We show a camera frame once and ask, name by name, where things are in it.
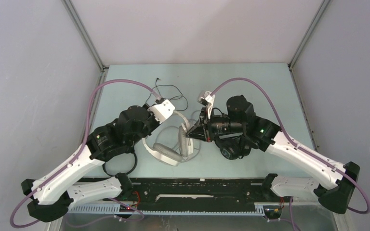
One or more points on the aluminium corner frame post left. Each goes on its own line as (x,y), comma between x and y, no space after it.
(77,21)

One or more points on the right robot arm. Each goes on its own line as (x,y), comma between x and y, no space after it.
(240,130)

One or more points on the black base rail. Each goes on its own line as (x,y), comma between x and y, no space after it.
(212,195)

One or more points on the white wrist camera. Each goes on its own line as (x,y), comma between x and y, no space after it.
(162,111)
(207,98)

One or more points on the black blue gaming headset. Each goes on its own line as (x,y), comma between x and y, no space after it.
(232,146)

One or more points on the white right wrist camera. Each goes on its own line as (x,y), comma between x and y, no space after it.
(207,98)

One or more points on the aluminium corner frame post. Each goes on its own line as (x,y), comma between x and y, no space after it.
(77,21)
(309,32)

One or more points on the white slotted cable duct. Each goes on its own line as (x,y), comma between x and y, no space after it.
(116,209)

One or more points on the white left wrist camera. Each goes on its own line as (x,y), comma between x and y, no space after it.
(162,111)

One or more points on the small black on-ear headphones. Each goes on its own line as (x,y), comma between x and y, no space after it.
(124,163)

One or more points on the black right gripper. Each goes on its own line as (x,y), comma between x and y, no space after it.
(206,122)

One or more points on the aluminium corner frame post right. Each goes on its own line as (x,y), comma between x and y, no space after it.
(309,32)

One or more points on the white grey gaming headset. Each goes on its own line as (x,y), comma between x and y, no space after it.
(172,146)

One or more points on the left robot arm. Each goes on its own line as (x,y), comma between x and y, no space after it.
(58,192)

